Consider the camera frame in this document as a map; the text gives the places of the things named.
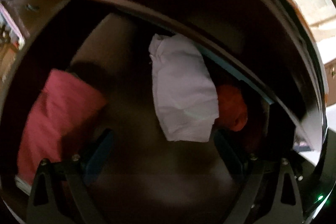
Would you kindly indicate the red orange underwear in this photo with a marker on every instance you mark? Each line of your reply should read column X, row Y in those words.
column 233, row 113

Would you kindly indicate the pale pink underwear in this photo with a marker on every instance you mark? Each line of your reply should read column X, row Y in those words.
column 185, row 97

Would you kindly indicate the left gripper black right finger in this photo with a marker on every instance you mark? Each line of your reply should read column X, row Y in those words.
column 268, row 192

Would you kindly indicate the pink striped cloth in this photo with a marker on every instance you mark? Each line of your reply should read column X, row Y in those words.
column 10, row 32

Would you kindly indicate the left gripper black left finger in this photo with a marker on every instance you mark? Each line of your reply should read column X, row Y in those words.
column 59, row 194

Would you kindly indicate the dark red knit underwear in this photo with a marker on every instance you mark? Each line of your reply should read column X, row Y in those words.
column 57, row 121

